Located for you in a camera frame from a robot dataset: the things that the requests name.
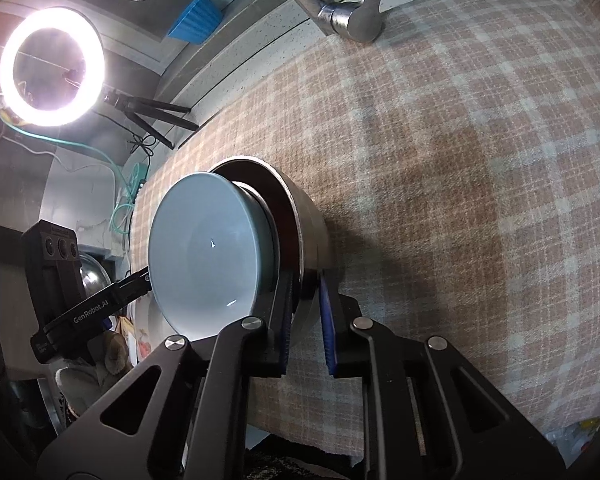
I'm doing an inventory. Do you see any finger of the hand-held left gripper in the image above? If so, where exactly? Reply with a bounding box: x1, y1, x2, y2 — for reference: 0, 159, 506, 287
114, 282, 154, 312
116, 267, 152, 292

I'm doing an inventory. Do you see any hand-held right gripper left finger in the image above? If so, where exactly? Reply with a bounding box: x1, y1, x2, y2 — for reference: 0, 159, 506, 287
37, 260, 301, 480

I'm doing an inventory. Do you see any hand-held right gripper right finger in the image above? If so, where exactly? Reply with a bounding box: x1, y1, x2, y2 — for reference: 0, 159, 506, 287
319, 270, 566, 480

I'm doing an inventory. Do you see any light blue ceramic bowl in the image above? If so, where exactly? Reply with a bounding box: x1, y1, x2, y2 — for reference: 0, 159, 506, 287
147, 172, 281, 343

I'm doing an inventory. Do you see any large stainless steel bowl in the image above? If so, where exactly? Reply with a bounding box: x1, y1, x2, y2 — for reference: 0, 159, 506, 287
211, 156, 331, 348

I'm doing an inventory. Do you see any person's left hand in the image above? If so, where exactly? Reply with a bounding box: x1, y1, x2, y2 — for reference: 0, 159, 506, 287
55, 330, 137, 417

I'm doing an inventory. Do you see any steel pot lid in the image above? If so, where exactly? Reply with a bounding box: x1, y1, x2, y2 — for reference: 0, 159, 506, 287
76, 252, 115, 303

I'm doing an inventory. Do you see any black tripod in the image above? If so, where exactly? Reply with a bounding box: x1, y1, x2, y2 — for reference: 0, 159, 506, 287
102, 87, 201, 150

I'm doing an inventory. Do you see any beige checked table cloth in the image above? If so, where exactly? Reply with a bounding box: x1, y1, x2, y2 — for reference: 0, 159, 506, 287
127, 0, 600, 456

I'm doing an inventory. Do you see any blue fluted silicone cup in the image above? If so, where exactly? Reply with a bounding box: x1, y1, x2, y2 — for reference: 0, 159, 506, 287
167, 0, 224, 46

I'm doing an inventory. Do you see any chrome sink faucet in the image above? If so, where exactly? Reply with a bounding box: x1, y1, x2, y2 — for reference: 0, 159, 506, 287
267, 0, 393, 43

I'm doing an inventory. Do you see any white cable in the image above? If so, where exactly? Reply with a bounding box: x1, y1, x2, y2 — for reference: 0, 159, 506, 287
0, 125, 120, 196

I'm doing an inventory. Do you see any green cable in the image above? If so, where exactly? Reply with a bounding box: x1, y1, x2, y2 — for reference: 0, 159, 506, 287
0, 110, 151, 235

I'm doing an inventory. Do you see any black cable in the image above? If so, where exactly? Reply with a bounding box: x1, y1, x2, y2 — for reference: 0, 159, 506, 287
129, 131, 157, 162

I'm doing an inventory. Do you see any ring light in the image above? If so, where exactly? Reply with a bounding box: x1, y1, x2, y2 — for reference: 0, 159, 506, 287
0, 7, 106, 127

